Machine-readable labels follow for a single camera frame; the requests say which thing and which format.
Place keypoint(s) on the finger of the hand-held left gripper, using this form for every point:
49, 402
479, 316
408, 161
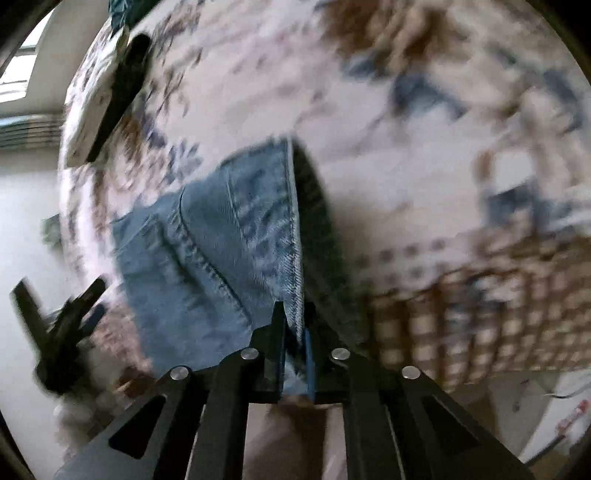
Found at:
27, 307
90, 291

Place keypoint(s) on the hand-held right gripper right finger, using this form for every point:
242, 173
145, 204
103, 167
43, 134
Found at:
310, 360

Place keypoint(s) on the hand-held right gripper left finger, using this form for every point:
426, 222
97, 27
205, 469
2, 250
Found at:
279, 355

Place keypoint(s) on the blue jeans pants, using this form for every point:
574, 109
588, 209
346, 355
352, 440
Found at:
207, 240

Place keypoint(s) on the white folded pants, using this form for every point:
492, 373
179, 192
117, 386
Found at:
92, 115

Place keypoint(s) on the black folded pants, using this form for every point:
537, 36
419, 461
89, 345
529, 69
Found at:
122, 87

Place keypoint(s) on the striped grey-blue curtain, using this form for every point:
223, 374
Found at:
27, 131

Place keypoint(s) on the white cabinet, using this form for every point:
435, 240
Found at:
531, 415

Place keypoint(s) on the window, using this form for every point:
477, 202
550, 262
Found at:
21, 64

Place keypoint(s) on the bed with floral sheet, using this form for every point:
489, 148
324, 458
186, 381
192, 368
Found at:
415, 138

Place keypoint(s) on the dark teal quilt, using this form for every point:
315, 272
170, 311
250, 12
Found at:
121, 11

